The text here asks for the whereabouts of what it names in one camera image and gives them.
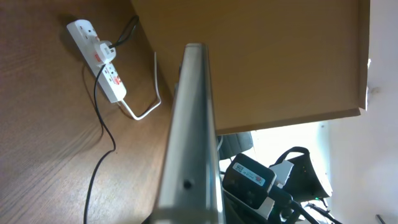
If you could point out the white power strip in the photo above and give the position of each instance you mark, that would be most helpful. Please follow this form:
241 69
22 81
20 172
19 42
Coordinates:
85 36

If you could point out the light wooden side panel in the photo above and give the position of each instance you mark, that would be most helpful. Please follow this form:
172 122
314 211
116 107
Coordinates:
273 63

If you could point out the white USB charger plug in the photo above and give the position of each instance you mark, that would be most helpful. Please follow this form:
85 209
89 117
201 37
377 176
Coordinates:
103 53

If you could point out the black Samsung Galaxy smartphone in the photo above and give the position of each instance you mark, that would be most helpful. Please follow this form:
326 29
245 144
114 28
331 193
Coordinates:
190 187

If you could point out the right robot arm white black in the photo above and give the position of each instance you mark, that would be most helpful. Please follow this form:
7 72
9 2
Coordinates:
305 182

